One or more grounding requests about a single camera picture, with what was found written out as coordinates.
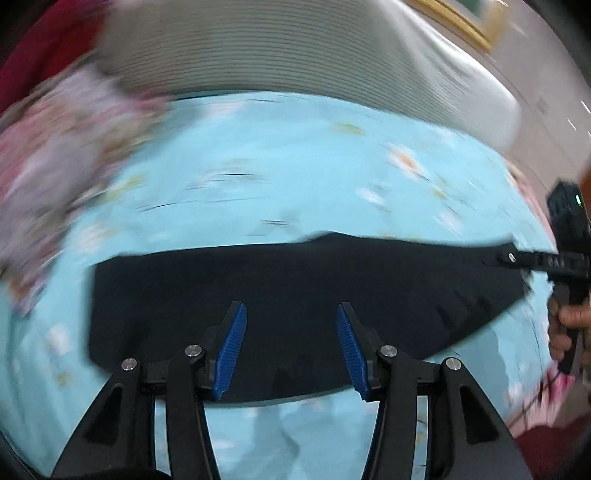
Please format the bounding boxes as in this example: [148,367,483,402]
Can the black pants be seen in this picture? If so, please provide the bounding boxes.
[88,233,526,403]

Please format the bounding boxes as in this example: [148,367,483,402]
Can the person's right hand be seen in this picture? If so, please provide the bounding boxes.
[547,295,591,367]

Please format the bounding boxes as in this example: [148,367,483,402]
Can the teal floral bed sheet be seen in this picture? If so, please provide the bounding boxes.
[1,93,554,479]

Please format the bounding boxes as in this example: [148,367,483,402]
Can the red right sleeve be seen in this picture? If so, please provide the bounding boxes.
[515,414,590,479]

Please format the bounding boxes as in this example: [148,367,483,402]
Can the gold framed floral painting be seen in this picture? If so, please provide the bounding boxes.
[406,0,509,53]

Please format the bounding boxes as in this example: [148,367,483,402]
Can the pink floral pillow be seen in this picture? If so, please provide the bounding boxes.
[1,62,167,315]

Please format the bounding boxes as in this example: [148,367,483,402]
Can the white striped headboard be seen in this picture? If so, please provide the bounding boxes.
[95,1,521,152]

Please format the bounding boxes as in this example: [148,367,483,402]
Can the red sequined blanket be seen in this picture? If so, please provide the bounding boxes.
[1,1,112,110]

